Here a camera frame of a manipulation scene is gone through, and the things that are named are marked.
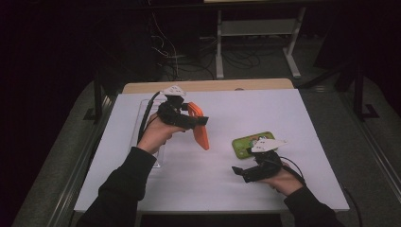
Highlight clear acrylic rack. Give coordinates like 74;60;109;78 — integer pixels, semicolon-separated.
130;98;167;169

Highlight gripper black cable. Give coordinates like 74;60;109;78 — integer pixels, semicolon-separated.
278;155;306;187
137;91;163;144

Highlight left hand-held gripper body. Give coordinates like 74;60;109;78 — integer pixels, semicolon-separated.
156;84;193;131

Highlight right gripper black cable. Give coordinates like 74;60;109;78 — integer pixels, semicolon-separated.
278;155;306;187

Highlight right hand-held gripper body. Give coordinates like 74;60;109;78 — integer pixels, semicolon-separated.
249;138;288;183

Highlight person's left hand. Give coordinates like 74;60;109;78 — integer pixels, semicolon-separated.
136;113;187;155

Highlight person's right hand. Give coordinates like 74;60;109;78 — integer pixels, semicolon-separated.
261;163;305;197

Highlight tangle of floor cables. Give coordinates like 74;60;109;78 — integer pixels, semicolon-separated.
147;0;285;81

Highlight grey metal desk frame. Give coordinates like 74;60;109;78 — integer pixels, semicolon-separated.
215;7;307;79

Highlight black metal stand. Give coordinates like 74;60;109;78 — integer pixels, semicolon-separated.
352;61;381;122
83;71;111;126

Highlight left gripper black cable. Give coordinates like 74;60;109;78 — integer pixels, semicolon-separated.
137;91;163;144

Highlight thin black cable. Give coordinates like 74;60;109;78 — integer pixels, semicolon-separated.
342;187;364;227

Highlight aluminium frame rail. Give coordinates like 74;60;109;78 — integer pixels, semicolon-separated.
340;91;401;198
46;94;118;227

